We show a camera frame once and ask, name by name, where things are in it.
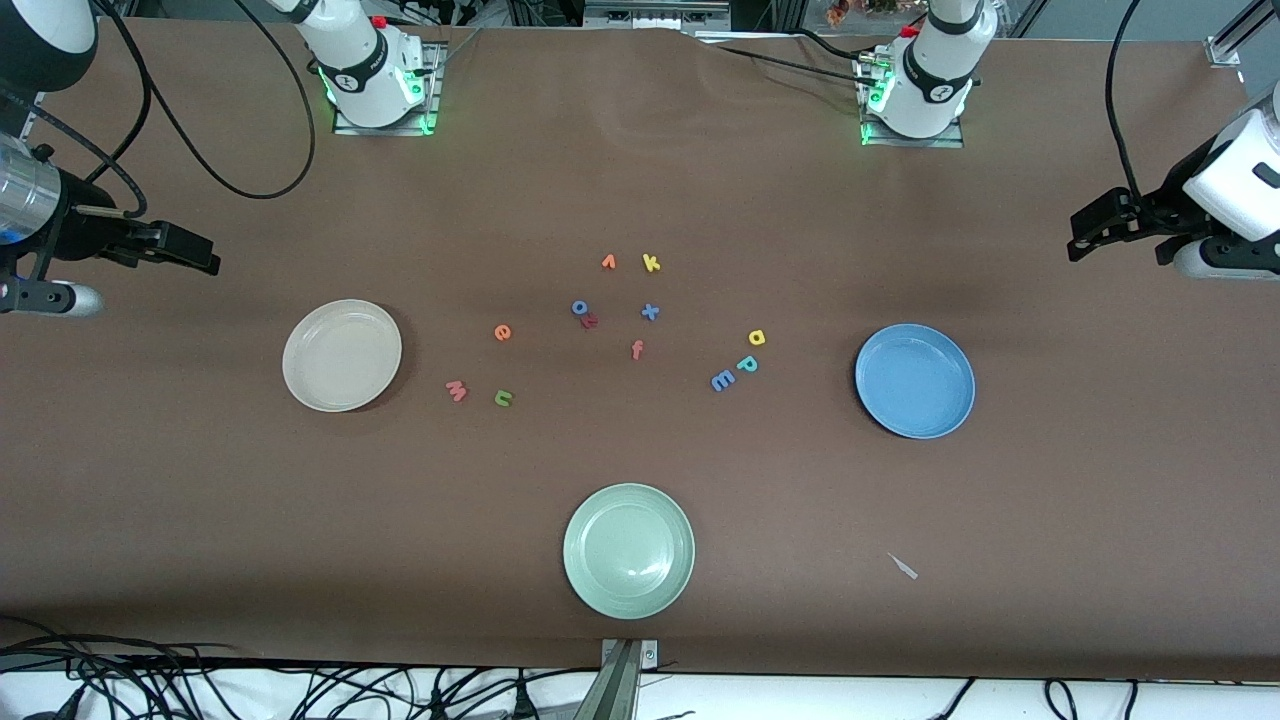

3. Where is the beige brown plate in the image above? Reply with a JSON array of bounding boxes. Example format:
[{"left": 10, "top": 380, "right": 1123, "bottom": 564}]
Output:
[{"left": 282, "top": 299, "right": 403, "bottom": 413}]

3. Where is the blue plate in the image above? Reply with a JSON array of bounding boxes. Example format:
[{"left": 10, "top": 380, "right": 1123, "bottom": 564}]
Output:
[{"left": 855, "top": 323, "right": 976, "bottom": 440}]

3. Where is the brown paper table cover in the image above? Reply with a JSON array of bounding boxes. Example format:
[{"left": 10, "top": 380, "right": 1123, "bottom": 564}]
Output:
[{"left": 0, "top": 15, "right": 1280, "bottom": 683}]

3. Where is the grey metal background box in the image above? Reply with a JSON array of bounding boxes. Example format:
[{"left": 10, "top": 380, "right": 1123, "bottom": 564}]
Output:
[{"left": 583, "top": 0, "right": 731, "bottom": 31}]

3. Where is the pale green plate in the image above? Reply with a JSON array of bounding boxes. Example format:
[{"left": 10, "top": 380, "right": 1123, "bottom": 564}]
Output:
[{"left": 563, "top": 483, "right": 696, "bottom": 620}]

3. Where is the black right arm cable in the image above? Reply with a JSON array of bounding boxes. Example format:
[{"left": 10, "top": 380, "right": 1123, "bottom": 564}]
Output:
[{"left": 0, "top": 0, "right": 318, "bottom": 216}]

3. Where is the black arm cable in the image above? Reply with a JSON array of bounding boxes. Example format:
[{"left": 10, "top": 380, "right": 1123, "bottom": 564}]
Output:
[
  {"left": 0, "top": 0, "right": 318, "bottom": 216},
  {"left": 1104, "top": 0, "right": 1146, "bottom": 201}
]

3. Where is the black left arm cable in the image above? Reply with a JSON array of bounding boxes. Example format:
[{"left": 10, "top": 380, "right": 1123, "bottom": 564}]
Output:
[{"left": 1104, "top": 0, "right": 1146, "bottom": 201}]

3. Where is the aluminium frame profile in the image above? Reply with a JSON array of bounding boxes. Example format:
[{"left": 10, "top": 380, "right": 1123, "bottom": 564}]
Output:
[{"left": 1205, "top": 0, "right": 1280, "bottom": 69}]

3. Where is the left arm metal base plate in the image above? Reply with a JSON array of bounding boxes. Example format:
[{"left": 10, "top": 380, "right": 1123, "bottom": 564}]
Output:
[{"left": 858, "top": 55, "right": 966, "bottom": 149}]

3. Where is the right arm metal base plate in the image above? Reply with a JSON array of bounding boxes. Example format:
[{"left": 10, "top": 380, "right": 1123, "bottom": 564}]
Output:
[{"left": 333, "top": 42, "right": 443, "bottom": 137}]

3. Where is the black cable on table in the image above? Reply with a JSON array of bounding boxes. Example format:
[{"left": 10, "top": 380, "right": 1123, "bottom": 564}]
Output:
[{"left": 700, "top": 30, "right": 873, "bottom": 81}]

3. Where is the black cable tangle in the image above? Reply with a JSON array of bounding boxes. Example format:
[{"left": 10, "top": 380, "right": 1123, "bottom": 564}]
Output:
[{"left": 0, "top": 615, "right": 601, "bottom": 720}]

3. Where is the grey metal camera post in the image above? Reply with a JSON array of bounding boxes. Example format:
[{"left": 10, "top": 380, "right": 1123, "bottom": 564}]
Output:
[{"left": 575, "top": 638, "right": 661, "bottom": 720}]

